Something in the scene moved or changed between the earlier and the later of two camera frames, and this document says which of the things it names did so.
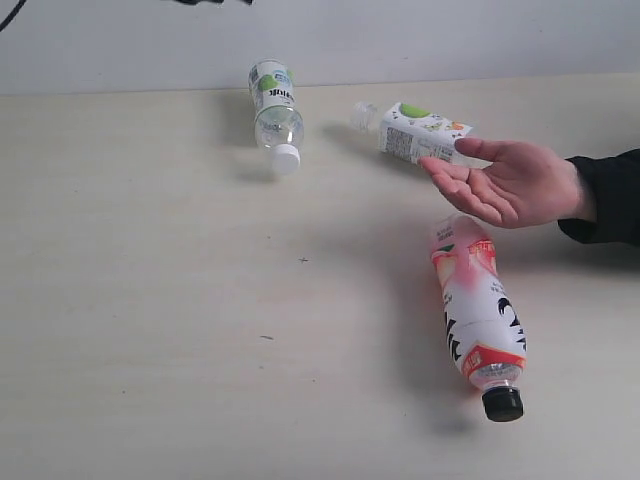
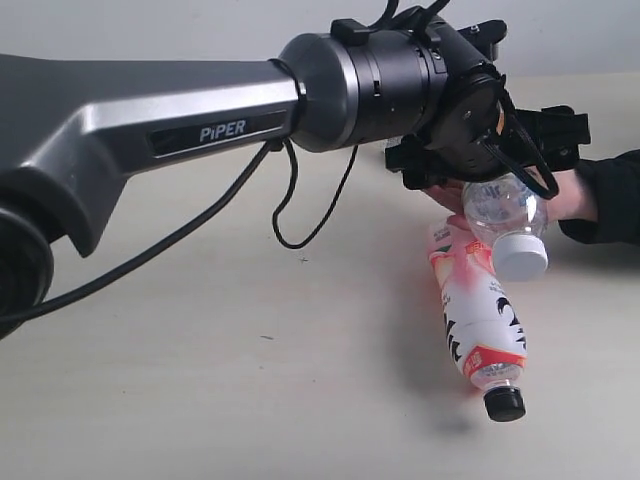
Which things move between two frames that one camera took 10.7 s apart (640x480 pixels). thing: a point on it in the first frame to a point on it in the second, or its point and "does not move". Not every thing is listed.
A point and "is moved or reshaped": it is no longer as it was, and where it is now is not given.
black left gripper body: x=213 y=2 to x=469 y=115
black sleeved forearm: x=614 y=183 does not move
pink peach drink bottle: x=483 y=325 does not move
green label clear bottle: x=279 y=127 is moved or reshaped
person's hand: x=512 y=184 to x=450 y=195
